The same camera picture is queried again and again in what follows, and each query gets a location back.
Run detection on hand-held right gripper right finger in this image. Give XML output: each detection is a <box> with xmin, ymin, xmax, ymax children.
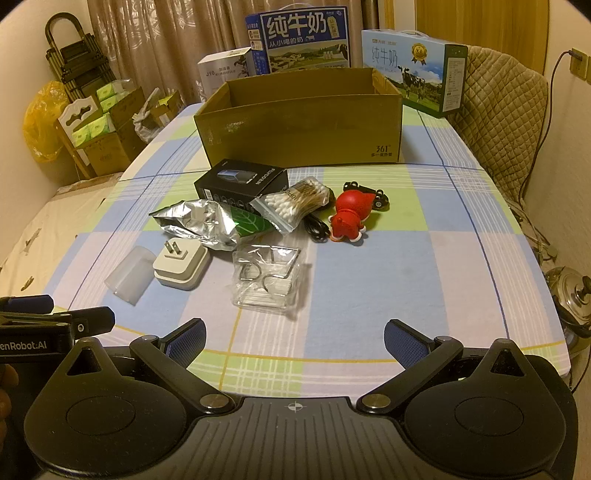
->
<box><xmin>355</xmin><ymin>318</ymin><xmax>533</xmax><ymax>415</ymax></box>

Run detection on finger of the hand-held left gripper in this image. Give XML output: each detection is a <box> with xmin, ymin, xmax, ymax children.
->
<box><xmin>0</xmin><ymin>306</ymin><xmax>116</xmax><ymax>334</ymax></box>
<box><xmin>0</xmin><ymin>294</ymin><xmax>54</xmax><ymax>316</ymax></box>

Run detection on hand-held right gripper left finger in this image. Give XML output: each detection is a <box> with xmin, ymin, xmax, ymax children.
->
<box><xmin>67</xmin><ymin>318</ymin><xmax>232</xmax><ymax>415</ymax></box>

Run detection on translucent plastic cap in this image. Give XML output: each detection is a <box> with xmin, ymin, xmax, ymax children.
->
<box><xmin>104</xmin><ymin>246</ymin><xmax>155</xmax><ymax>306</ymax></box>

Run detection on white power adapter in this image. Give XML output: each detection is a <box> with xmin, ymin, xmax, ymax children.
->
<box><xmin>152</xmin><ymin>239</ymin><xmax>213</xmax><ymax>291</ymax></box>

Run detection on clear plastic box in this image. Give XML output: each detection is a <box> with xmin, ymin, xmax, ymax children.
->
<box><xmin>229</xmin><ymin>242</ymin><xmax>311</xmax><ymax>320</ymax></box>

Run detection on silver foil bag green label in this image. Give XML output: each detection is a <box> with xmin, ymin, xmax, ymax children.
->
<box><xmin>148</xmin><ymin>198</ymin><xmax>273</xmax><ymax>253</ymax></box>

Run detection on red cat figure toy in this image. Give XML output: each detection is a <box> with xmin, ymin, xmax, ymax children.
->
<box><xmin>329</xmin><ymin>189</ymin><xmax>376</xmax><ymax>243</ymax></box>

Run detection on black toy car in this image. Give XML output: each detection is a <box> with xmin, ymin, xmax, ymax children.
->
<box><xmin>342</xmin><ymin>181</ymin><xmax>389</xmax><ymax>211</ymax></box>

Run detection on clear cotton swab bag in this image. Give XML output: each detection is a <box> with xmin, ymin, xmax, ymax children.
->
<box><xmin>249</xmin><ymin>176</ymin><xmax>336</xmax><ymax>236</ymax></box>

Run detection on black shaver box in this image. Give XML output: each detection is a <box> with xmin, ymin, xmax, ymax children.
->
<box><xmin>193</xmin><ymin>158</ymin><xmax>290</xmax><ymax>205</ymax></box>

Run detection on brown cardboard box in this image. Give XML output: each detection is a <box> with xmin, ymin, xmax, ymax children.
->
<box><xmin>193</xmin><ymin>67</ymin><xmax>404</xmax><ymax>168</ymax></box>

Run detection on person's left hand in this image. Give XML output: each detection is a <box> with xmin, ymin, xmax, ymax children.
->
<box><xmin>0</xmin><ymin>364</ymin><xmax>20</xmax><ymax>421</ymax></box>

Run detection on white printed sheet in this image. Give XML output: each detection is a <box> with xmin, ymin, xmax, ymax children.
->
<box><xmin>0</xmin><ymin>185</ymin><xmax>125</xmax><ymax>306</ymax></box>

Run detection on flat cardboard sheet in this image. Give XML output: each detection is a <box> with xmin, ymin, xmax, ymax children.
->
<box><xmin>53</xmin><ymin>173</ymin><xmax>123</xmax><ymax>199</ymax></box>

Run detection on brown cardboard carton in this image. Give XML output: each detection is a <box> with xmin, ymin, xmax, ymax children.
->
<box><xmin>95</xmin><ymin>85</ymin><xmax>147</xmax><ymax>131</ymax></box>
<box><xmin>69</xmin><ymin>117</ymin><xmax>136</xmax><ymax>179</ymax></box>

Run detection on yellow plastic bag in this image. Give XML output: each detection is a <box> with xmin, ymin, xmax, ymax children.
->
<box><xmin>23</xmin><ymin>80</ymin><xmax>71</xmax><ymax>162</ymax></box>

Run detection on green tissue packs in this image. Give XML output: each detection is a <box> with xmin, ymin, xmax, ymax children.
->
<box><xmin>73</xmin><ymin>115</ymin><xmax>115</xmax><ymax>145</ymax></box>
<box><xmin>96</xmin><ymin>83</ymin><xmax>126</xmax><ymax>112</ymax></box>

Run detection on white carved wooden board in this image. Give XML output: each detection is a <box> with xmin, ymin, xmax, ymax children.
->
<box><xmin>58</xmin><ymin>98</ymin><xmax>103</xmax><ymax>179</ymax></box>

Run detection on crumpled clear plastic bag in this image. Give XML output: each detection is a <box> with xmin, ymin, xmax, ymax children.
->
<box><xmin>131</xmin><ymin>99</ymin><xmax>163</xmax><ymax>142</ymax></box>

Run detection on folded step ladder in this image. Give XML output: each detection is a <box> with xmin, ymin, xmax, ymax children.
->
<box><xmin>44</xmin><ymin>13</ymin><xmax>117</xmax><ymax>100</ymax></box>

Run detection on beige quilted chair cover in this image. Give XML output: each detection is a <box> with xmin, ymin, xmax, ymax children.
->
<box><xmin>445</xmin><ymin>45</ymin><xmax>551</xmax><ymax>205</ymax></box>

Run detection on white humidifier box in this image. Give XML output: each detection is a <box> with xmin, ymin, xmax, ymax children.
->
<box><xmin>198</xmin><ymin>47</ymin><xmax>255</xmax><ymax>105</ymax></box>

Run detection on light blue milk carton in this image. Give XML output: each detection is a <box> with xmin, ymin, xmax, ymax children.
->
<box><xmin>361</xmin><ymin>28</ymin><xmax>468</xmax><ymax>114</ymax></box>

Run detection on beige patterned curtain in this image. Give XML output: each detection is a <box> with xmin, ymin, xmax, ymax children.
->
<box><xmin>85</xmin><ymin>0</ymin><xmax>416</xmax><ymax>108</ymax></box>

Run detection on dark blue milk carton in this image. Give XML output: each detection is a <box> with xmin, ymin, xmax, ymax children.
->
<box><xmin>245</xmin><ymin>4</ymin><xmax>352</xmax><ymax>75</ymax></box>

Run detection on wooden door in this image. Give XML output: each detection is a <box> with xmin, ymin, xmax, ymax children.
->
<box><xmin>416</xmin><ymin>0</ymin><xmax>553</xmax><ymax>75</ymax></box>

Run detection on tangle of floor cables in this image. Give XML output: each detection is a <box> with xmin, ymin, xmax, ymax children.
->
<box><xmin>508</xmin><ymin>198</ymin><xmax>560</xmax><ymax>265</ymax></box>

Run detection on dark hanging power cable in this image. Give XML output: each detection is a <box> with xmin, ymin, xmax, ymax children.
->
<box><xmin>517</xmin><ymin>49</ymin><xmax>576</xmax><ymax>209</ymax></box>

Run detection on wall socket with plug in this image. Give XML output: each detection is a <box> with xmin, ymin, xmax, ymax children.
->
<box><xmin>570</xmin><ymin>46</ymin><xmax>591</xmax><ymax>86</ymax></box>

